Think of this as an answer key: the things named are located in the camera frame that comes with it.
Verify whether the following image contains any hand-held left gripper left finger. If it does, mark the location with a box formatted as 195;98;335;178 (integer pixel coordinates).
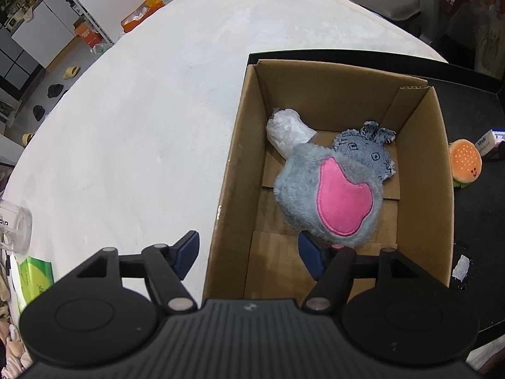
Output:
75;230;200;315

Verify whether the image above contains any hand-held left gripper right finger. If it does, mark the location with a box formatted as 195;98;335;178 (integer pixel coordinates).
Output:
299;232;425;312

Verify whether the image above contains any grey plush with pink patch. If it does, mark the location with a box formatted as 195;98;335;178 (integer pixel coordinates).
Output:
273;142;384;249

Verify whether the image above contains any blue-grey denim plush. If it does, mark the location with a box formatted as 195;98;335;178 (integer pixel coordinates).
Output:
331;122;397;184

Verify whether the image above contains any brown cardboard box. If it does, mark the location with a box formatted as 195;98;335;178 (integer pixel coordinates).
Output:
203;59;454;309

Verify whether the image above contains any white packet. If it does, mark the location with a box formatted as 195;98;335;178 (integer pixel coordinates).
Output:
266;107;316;156

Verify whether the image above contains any black tray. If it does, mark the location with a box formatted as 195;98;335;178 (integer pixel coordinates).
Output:
245;49;505;342

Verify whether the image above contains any orange burger plush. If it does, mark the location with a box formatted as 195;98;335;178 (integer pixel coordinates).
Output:
449;139;484;188

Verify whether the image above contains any small blue printed box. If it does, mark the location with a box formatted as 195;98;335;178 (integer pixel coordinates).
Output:
475;128;505;159

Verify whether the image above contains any green packet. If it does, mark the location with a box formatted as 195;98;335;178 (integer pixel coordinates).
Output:
18;256;55;312

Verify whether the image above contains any clear glass cup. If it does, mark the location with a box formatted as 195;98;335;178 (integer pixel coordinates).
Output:
0;199;33;254

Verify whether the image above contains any small orange box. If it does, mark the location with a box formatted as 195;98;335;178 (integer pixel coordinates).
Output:
73;21;104;48

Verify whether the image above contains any large orange carton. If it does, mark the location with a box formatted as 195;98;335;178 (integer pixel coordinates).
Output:
120;0;177;33

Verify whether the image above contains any white cabinet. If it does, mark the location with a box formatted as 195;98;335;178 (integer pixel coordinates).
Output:
0;0;115;87

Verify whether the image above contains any cream tote bag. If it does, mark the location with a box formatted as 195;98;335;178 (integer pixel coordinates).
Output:
471;16;505;80

